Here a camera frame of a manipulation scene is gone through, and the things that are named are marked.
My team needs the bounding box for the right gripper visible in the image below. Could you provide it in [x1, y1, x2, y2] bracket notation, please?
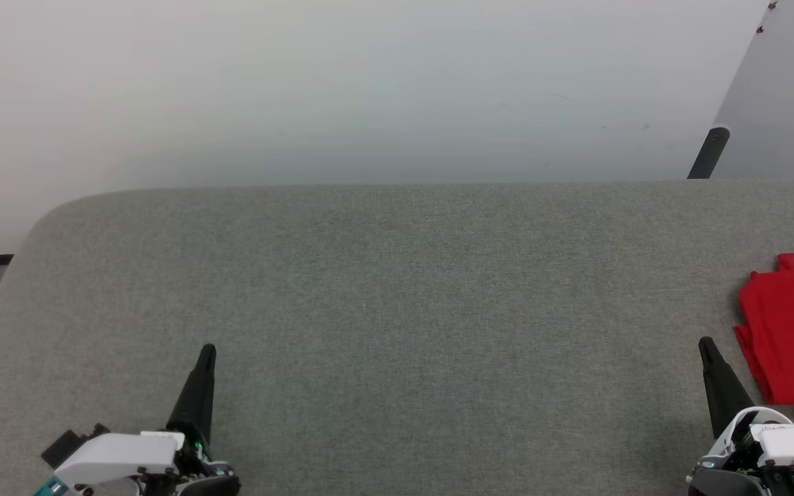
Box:
[686, 336, 794, 496]

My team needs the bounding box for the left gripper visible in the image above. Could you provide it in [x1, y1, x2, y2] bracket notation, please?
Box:
[136, 344, 241, 496]

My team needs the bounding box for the red and white jersey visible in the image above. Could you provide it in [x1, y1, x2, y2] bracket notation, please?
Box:
[734, 252, 794, 426]

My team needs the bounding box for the grey flat panel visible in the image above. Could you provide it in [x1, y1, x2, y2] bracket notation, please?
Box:
[711, 0, 794, 183]

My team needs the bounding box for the black metal post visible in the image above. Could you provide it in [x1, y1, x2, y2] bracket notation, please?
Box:
[686, 126, 731, 180]

